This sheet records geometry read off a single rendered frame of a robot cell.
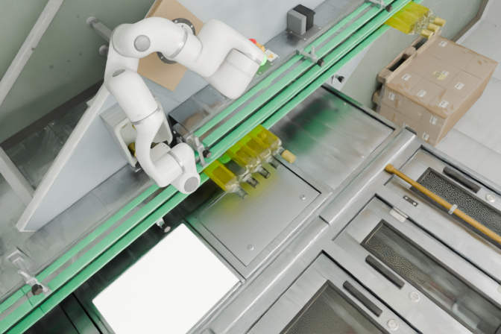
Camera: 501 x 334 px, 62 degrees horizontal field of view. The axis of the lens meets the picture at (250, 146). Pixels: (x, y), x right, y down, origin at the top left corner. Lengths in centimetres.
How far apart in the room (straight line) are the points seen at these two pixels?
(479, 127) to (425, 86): 114
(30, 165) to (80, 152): 64
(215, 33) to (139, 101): 27
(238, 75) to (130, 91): 30
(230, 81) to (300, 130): 74
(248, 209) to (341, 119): 61
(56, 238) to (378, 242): 112
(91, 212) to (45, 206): 14
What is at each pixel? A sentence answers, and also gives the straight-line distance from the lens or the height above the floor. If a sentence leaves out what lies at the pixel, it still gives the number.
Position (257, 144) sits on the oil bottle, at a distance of 159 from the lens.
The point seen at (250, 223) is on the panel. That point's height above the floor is 118.
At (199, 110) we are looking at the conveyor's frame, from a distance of 156.
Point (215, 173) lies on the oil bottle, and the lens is 153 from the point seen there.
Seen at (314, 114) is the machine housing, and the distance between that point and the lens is 193.
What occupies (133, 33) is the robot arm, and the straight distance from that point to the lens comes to 107.
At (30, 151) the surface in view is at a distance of 213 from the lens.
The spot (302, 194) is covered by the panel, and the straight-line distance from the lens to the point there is 164.
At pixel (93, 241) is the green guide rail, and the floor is 91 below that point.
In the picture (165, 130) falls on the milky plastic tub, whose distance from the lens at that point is 150.
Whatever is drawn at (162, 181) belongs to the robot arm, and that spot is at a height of 110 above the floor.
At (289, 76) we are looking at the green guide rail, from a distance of 167.
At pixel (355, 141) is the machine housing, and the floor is 122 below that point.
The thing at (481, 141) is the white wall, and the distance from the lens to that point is 606.
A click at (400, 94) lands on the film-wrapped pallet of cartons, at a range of 526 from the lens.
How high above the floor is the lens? 176
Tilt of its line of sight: 28 degrees down
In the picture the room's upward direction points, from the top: 127 degrees clockwise
